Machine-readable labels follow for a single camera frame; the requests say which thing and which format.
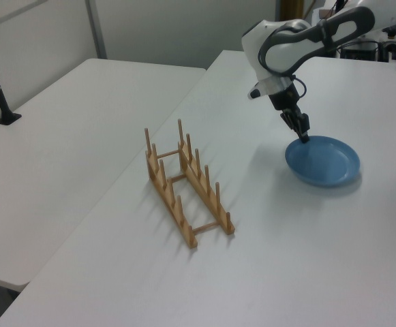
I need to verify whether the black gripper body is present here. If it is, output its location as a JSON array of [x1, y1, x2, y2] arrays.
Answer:
[[268, 84, 303, 119]]

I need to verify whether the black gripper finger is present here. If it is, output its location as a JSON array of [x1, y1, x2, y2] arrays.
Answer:
[[296, 113, 311, 144], [280, 110, 300, 133]]

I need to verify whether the blue plate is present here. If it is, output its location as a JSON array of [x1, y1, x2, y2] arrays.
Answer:
[[284, 135, 361, 188]]

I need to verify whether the wooden plate rack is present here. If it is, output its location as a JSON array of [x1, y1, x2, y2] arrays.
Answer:
[[144, 119, 237, 250]]

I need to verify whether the black equipment box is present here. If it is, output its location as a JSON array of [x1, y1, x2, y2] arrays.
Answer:
[[339, 40, 380, 62]]

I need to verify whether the grey device with orange part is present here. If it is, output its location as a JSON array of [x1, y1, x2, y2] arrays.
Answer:
[[380, 25, 396, 44]]

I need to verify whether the black cable at robot wrist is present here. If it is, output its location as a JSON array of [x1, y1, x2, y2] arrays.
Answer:
[[292, 76, 308, 102]]

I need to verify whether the grey metal partition post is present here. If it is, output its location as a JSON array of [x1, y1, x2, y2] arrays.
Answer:
[[84, 0, 108, 60]]

